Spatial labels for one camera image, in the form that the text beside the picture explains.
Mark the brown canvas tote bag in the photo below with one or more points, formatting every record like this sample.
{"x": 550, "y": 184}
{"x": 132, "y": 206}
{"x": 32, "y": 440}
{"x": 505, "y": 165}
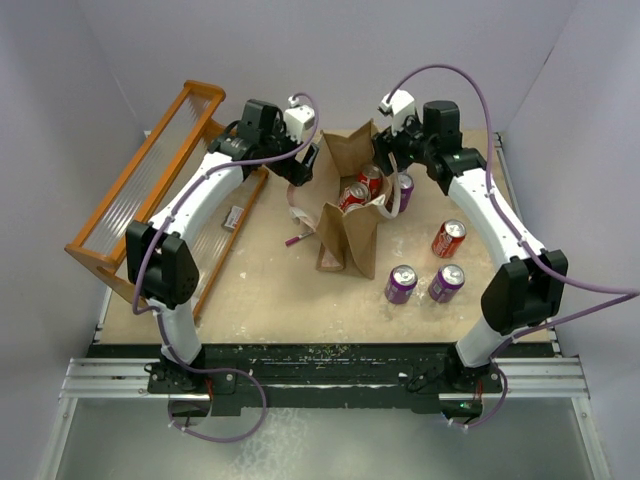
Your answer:
{"x": 348, "y": 240}

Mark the orange wooden framed tray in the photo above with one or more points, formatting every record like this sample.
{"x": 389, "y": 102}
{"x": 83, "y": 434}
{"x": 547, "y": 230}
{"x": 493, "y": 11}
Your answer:
{"x": 168, "y": 157}

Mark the small purple marker pen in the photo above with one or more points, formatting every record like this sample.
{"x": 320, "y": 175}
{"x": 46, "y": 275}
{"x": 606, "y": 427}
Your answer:
{"x": 293, "y": 240}

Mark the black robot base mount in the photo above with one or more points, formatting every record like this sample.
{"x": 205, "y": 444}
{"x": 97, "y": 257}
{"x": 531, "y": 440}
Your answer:
{"x": 421, "y": 378}

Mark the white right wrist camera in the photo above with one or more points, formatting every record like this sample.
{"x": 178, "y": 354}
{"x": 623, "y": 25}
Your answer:
{"x": 399, "y": 106}

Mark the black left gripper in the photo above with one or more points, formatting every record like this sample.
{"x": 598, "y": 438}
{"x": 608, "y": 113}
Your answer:
{"x": 297, "y": 173}

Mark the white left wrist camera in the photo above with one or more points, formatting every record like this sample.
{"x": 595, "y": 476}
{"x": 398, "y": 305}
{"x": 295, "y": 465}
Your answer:
{"x": 299, "y": 119}

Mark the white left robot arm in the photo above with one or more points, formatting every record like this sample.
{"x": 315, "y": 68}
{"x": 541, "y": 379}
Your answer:
{"x": 160, "y": 263}

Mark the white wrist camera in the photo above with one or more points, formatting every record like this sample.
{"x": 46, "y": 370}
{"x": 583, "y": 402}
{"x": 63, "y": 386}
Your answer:
{"x": 399, "y": 106}
{"x": 299, "y": 119}

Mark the purple soda can front right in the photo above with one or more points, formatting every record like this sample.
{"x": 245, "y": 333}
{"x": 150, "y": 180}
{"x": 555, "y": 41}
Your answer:
{"x": 448, "y": 280}

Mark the red cola can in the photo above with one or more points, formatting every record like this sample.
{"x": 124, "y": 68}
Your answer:
{"x": 449, "y": 238}
{"x": 371, "y": 176}
{"x": 356, "y": 193}

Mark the small brown packet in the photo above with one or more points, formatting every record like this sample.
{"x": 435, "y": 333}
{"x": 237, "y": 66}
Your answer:
{"x": 233, "y": 218}

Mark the aluminium front rail frame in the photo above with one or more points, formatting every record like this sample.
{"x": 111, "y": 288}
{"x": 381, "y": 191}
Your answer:
{"x": 539, "y": 427}

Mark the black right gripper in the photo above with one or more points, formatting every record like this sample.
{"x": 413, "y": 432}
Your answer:
{"x": 386, "y": 140}

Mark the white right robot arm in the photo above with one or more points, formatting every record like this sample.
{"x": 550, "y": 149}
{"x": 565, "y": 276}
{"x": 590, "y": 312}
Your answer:
{"x": 526, "y": 290}

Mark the purple soda can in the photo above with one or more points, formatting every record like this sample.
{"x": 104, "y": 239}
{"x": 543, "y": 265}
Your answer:
{"x": 448, "y": 280}
{"x": 401, "y": 284}
{"x": 406, "y": 184}

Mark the purple soda can front left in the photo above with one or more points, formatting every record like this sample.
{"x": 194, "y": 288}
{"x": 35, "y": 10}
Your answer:
{"x": 401, "y": 284}

